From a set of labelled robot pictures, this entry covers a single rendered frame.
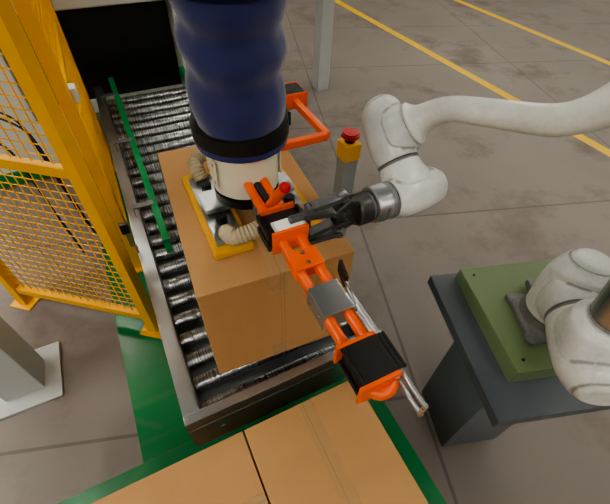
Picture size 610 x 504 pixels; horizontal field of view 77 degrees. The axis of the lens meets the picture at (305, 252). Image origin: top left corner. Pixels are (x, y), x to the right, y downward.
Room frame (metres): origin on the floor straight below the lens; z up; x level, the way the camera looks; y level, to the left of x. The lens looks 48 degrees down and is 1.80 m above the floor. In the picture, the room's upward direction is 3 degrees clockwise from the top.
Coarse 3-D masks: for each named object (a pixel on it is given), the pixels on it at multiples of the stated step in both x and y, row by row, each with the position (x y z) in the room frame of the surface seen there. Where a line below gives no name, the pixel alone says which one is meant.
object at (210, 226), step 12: (192, 180) 0.88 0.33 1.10; (204, 180) 0.88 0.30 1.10; (192, 192) 0.83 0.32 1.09; (192, 204) 0.79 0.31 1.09; (204, 216) 0.73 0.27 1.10; (216, 216) 0.71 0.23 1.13; (228, 216) 0.73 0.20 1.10; (204, 228) 0.69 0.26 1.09; (216, 228) 0.69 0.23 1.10; (216, 240) 0.65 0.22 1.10; (216, 252) 0.61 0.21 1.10; (228, 252) 0.62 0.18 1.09; (240, 252) 0.63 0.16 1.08
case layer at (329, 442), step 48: (240, 432) 0.37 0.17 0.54; (288, 432) 0.38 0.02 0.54; (336, 432) 0.38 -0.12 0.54; (384, 432) 0.39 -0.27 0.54; (144, 480) 0.23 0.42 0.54; (192, 480) 0.24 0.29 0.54; (240, 480) 0.24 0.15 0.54; (288, 480) 0.25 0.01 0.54; (336, 480) 0.25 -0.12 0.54; (384, 480) 0.26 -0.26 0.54
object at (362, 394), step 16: (368, 336) 0.32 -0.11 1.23; (336, 352) 0.30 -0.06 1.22; (352, 352) 0.29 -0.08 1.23; (368, 352) 0.30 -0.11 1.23; (384, 352) 0.30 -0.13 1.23; (352, 368) 0.27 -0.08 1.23; (368, 368) 0.27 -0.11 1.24; (384, 368) 0.27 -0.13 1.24; (352, 384) 0.26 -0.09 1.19; (368, 384) 0.24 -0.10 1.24; (384, 384) 0.25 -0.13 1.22
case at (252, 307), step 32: (160, 160) 1.00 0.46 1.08; (288, 160) 1.03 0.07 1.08; (192, 224) 0.72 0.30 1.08; (192, 256) 0.61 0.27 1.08; (256, 256) 0.62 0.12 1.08; (352, 256) 0.65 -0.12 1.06; (224, 288) 0.52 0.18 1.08; (256, 288) 0.55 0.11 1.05; (288, 288) 0.58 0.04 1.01; (224, 320) 0.51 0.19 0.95; (256, 320) 0.54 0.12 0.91; (288, 320) 0.58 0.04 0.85; (224, 352) 0.50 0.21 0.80; (256, 352) 0.54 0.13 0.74
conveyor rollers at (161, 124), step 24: (144, 96) 2.43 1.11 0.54; (168, 96) 2.44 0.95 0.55; (120, 120) 2.11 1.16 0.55; (144, 120) 2.16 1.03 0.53; (168, 120) 2.15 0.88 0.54; (144, 144) 1.90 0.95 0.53; (168, 144) 1.89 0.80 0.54; (192, 144) 1.94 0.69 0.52; (144, 192) 1.47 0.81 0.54; (144, 216) 1.30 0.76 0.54; (168, 264) 1.01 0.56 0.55; (168, 288) 0.90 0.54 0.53; (192, 312) 0.78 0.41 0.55; (192, 336) 0.69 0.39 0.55; (192, 360) 0.59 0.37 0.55; (264, 360) 0.61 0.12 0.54; (240, 384) 0.52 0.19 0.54
